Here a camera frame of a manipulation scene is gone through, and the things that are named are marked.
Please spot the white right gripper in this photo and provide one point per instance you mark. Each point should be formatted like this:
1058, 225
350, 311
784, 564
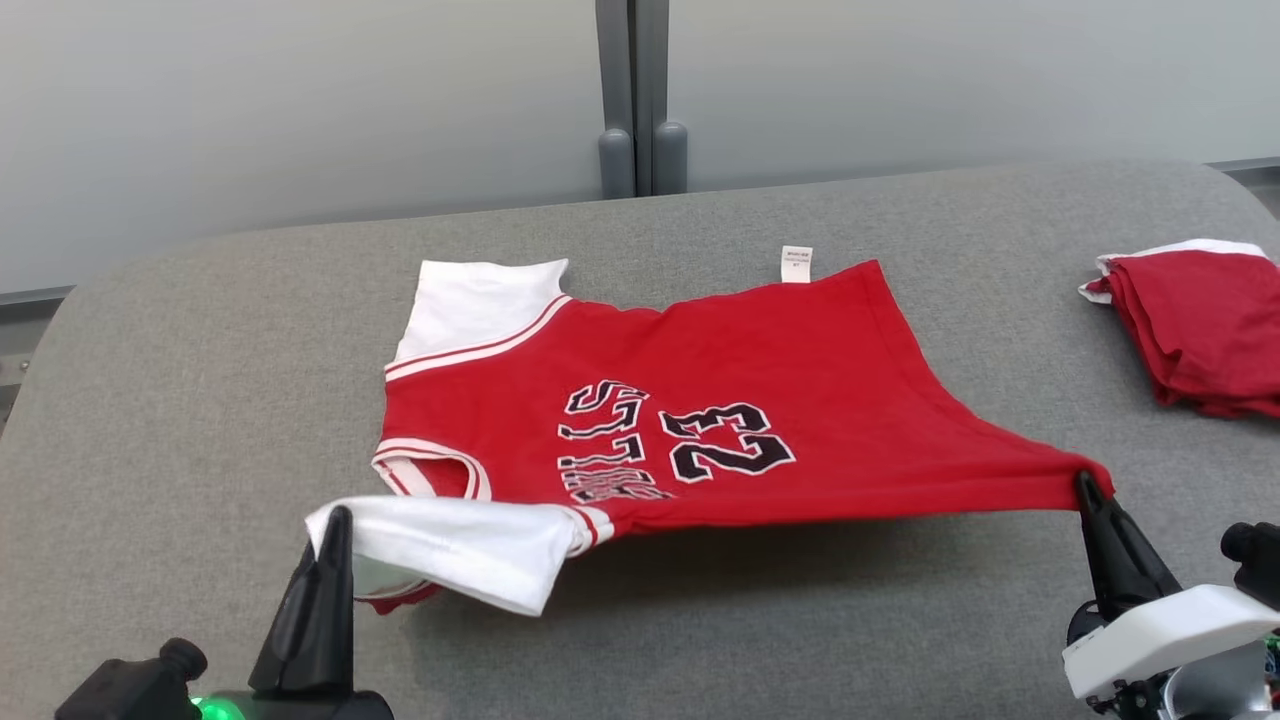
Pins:
1170, 630

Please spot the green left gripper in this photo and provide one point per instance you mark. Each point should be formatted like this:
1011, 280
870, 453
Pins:
300, 708

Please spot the red shorts white stripe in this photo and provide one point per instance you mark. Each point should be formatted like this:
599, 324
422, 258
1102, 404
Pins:
1210, 330

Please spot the red basketball jersey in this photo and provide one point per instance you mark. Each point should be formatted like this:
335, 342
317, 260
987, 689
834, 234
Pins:
800, 380

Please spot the grey fabric sofa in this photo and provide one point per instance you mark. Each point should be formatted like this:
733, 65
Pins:
200, 400

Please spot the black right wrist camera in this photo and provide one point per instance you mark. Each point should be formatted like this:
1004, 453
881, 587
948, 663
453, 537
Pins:
1255, 560

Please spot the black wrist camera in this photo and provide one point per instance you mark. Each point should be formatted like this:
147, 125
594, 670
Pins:
125, 690
1255, 560

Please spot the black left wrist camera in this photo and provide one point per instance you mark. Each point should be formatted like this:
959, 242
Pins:
125, 690

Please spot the grey partition base rail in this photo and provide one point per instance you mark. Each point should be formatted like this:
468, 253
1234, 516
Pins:
1245, 165
35, 297

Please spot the grey partition post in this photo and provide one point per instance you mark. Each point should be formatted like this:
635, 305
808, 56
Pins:
660, 100
615, 100

